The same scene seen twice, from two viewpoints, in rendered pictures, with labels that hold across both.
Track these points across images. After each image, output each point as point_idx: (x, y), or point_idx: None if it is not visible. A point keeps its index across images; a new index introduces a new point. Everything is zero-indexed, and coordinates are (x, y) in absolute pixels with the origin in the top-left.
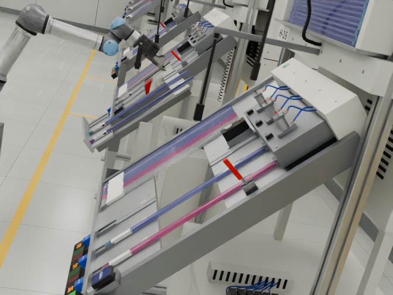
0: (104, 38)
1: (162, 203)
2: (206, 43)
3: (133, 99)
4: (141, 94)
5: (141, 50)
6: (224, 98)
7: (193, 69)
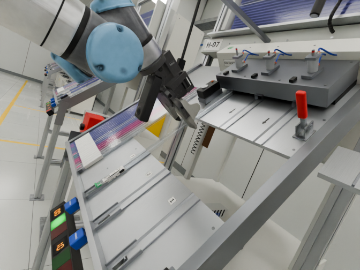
0: (93, 13)
1: None
2: (342, 84)
3: (149, 196)
4: (171, 186)
5: (159, 84)
6: (338, 194)
7: (330, 142)
